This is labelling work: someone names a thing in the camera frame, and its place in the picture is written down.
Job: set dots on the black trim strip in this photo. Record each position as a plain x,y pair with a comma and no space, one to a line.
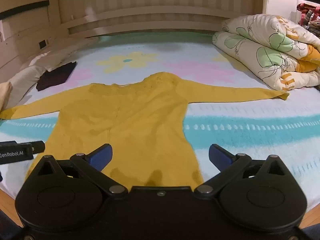
25,9

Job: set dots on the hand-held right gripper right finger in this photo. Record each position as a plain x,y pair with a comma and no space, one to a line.
219,156

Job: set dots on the floral pastel bedsheet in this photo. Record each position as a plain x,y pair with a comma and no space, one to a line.
237,135

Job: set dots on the floral folded quilt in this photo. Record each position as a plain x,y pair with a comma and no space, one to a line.
270,47

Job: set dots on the black wall socket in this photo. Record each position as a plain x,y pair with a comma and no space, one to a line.
42,44

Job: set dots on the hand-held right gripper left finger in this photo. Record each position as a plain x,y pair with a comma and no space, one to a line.
103,155

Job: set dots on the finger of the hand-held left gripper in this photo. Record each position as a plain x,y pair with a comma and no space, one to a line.
38,147

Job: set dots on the tan folded cloth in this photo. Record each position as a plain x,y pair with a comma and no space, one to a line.
5,95

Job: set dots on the wooden headboard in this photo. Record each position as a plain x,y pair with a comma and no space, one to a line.
150,20

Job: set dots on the beige pillow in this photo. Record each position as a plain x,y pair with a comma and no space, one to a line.
27,77

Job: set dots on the colourful clothes pile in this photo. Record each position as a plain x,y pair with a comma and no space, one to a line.
310,15

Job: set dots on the dark purple folded garment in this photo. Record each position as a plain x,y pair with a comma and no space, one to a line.
55,76

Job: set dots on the yellow knit sweater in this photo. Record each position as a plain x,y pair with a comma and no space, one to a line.
130,120

